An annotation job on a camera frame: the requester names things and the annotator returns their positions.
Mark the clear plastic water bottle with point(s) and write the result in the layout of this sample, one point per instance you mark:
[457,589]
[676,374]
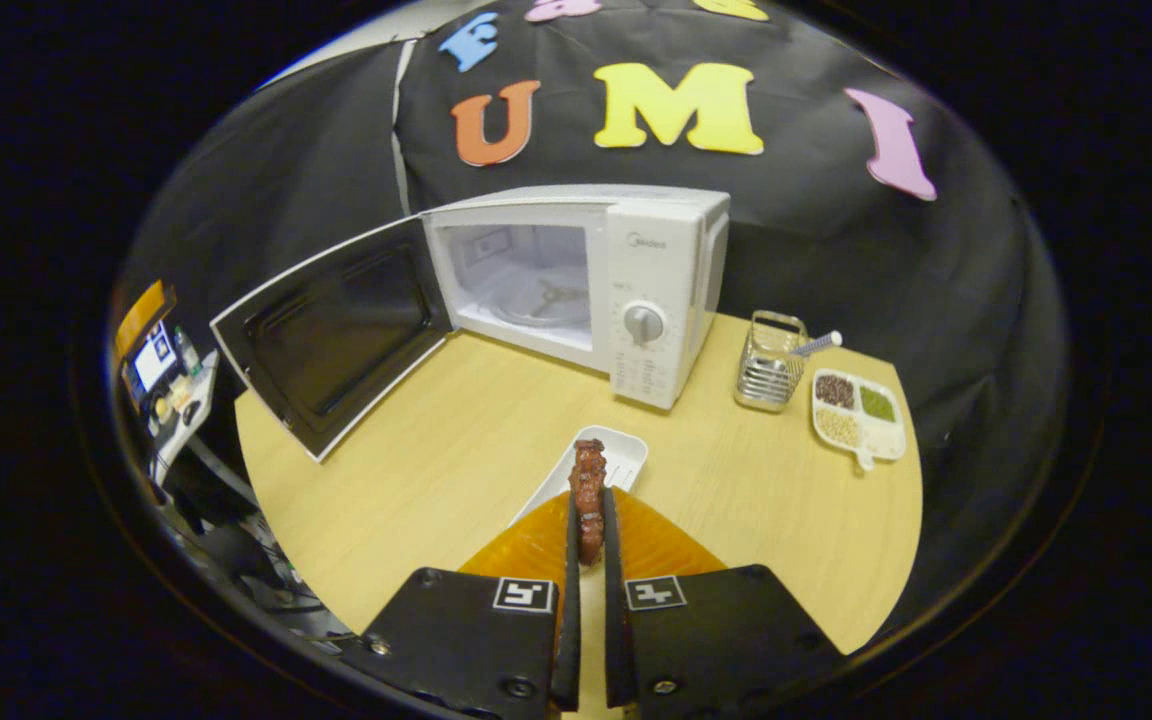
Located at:
[188,352]

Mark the black backdrop cloth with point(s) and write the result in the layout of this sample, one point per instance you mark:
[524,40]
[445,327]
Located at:
[836,250]

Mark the computer monitor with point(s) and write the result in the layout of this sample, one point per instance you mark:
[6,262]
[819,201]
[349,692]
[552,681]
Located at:
[151,362]

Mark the white divided bean dish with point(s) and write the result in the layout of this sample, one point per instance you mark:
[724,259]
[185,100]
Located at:
[841,425]

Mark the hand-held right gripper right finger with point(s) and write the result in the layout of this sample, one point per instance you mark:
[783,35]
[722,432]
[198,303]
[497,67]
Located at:
[616,640]

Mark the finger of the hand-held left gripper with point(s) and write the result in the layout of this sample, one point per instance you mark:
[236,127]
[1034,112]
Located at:
[141,315]

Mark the white side desk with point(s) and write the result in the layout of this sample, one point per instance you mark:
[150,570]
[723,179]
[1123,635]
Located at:
[208,385]

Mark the blue white striped straw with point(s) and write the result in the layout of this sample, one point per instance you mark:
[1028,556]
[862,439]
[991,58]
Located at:
[821,343]

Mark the white microwave oven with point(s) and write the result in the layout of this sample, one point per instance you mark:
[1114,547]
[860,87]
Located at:
[656,280]

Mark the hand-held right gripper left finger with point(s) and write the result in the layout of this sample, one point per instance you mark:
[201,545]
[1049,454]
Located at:
[568,640]

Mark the black computer mouse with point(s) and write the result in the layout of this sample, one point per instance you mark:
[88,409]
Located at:
[191,412]

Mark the white rectangular tray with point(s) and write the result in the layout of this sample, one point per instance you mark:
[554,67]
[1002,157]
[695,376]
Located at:
[626,460]

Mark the brown meat piece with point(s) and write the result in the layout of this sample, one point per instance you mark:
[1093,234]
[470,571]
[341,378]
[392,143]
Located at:
[588,500]

